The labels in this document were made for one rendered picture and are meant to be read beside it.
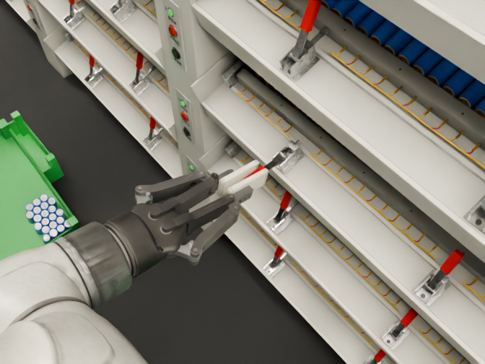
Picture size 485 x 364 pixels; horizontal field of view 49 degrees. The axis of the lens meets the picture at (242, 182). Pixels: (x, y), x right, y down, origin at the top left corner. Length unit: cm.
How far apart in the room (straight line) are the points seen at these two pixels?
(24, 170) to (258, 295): 64
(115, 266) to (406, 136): 34
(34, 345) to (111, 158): 104
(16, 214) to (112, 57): 44
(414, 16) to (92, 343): 37
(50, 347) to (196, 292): 81
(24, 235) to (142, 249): 76
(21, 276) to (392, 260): 45
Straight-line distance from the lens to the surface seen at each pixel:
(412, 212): 74
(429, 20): 46
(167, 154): 129
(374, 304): 92
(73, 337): 47
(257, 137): 83
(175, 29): 82
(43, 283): 57
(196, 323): 122
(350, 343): 110
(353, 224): 76
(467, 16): 45
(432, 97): 60
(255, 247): 115
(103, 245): 61
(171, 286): 125
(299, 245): 95
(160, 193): 71
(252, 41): 69
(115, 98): 143
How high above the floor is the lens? 115
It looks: 57 degrees down
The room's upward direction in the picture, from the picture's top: straight up
